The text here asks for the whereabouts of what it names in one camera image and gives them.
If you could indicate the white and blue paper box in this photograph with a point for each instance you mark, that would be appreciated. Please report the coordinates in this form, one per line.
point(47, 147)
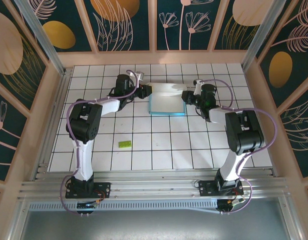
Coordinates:
point(166, 105)

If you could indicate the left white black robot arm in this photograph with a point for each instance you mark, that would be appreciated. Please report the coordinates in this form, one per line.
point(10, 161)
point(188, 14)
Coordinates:
point(84, 160)

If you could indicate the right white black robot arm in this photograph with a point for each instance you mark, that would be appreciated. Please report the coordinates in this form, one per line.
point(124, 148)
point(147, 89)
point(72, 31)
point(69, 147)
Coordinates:
point(230, 167)

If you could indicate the green toy brick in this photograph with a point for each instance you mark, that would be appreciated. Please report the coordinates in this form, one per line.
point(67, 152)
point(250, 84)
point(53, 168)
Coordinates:
point(125, 145)

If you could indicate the grey metal sheet panel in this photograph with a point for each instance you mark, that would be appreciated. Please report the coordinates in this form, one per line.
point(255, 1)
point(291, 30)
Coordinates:
point(153, 225)

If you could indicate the aluminium side rail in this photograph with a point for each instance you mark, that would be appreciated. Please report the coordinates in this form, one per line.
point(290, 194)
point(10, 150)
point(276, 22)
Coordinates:
point(57, 105)

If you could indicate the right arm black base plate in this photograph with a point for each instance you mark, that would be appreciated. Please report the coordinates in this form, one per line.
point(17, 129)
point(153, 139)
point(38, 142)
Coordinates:
point(205, 186)

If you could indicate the aluminium frame post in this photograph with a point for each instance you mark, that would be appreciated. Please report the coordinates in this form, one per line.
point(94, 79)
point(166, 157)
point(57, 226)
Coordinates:
point(43, 40)
point(265, 27)

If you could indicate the aluminium mounting rail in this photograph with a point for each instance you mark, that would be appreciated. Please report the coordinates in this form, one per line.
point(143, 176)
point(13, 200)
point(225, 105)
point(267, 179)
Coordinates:
point(153, 186)

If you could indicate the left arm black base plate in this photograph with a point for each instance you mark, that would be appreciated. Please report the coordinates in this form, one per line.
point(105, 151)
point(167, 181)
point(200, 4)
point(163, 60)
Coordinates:
point(105, 187)

